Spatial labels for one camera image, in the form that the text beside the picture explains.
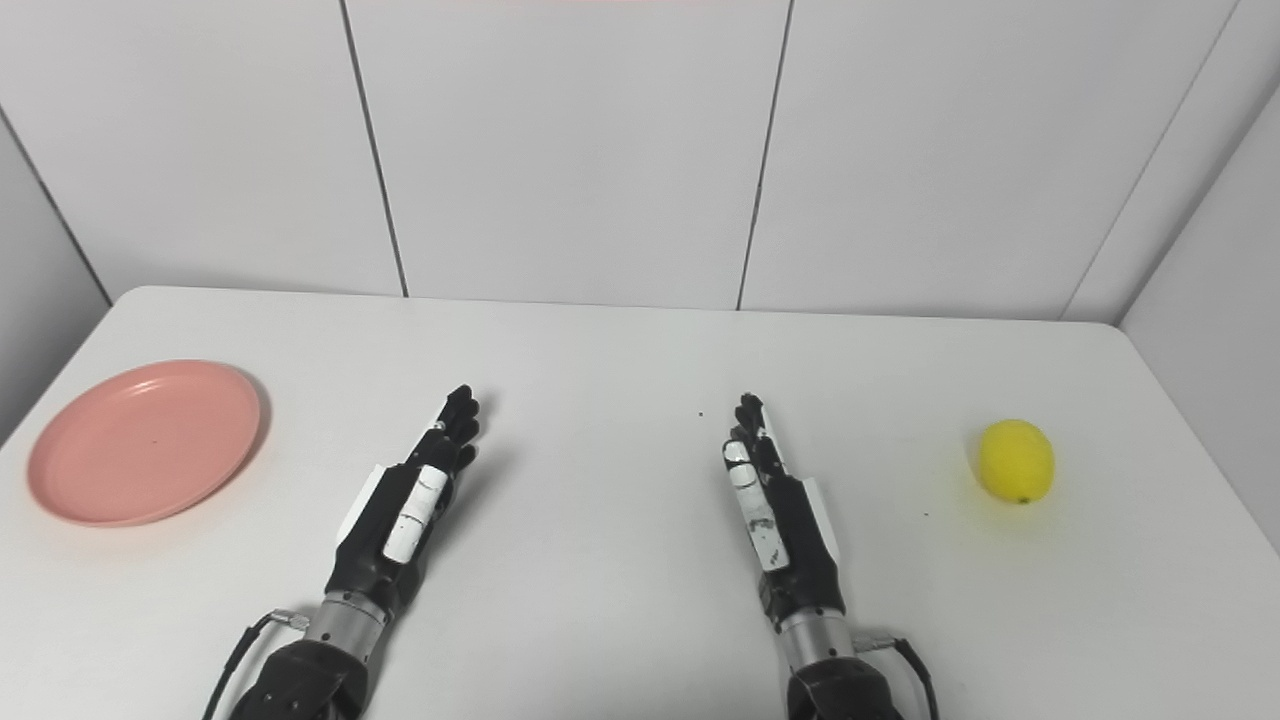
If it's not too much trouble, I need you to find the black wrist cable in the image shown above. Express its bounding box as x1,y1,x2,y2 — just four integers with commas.
853,630,941,720
202,609,311,720

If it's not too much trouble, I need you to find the pink round plate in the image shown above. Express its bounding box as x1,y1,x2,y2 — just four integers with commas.
27,360,263,528

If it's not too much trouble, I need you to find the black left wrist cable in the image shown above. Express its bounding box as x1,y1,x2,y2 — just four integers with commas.
202,609,311,720

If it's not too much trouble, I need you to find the yellow lemon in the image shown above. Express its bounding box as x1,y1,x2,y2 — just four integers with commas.
978,419,1056,505

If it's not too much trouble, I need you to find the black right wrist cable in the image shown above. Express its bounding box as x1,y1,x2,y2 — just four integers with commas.
853,630,941,720

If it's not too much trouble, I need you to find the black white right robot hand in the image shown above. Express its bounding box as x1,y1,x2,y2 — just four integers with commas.
722,393,847,623

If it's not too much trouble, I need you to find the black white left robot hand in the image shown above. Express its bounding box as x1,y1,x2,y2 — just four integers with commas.
324,385,482,613

